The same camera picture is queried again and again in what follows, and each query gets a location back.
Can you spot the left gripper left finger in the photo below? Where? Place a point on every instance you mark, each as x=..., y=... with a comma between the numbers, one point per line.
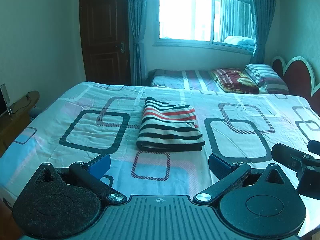
x=88, y=175

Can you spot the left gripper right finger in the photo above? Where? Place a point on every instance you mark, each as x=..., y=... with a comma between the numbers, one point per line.
x=230, y=175

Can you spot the striped knit sweater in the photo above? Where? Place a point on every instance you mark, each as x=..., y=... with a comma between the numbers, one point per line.
x=169, y=127

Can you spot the patterned white bed sheet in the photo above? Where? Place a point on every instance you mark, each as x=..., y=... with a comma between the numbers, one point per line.
x=92, y=119

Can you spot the red heart headboard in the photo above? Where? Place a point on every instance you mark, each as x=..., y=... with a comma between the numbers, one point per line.
x=300, y=79

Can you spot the striped pillow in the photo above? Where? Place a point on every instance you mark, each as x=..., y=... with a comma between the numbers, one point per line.
x=266, y=79

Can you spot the red folded blanket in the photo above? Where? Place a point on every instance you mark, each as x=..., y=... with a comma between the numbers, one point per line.
x=234, y=81

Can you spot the wooden side table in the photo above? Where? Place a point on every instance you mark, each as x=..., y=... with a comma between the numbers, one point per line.
x=13, y=124

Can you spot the white bedding on sill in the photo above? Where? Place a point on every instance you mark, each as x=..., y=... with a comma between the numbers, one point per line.
x=241, y=41

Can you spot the window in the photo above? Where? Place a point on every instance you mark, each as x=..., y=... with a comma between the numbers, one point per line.
x=202, y=23

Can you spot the dark wooden door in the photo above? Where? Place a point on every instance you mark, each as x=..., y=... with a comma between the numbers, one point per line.
x=104, y=30

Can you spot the blue right curtain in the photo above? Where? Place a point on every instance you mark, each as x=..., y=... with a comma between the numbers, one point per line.
x=262, y=16

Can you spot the blue curtain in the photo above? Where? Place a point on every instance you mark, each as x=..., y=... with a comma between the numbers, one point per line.
x=262, y=16
x=137, y=17

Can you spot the blue left curtain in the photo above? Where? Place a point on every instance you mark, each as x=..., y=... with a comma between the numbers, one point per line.
x=137, y=17

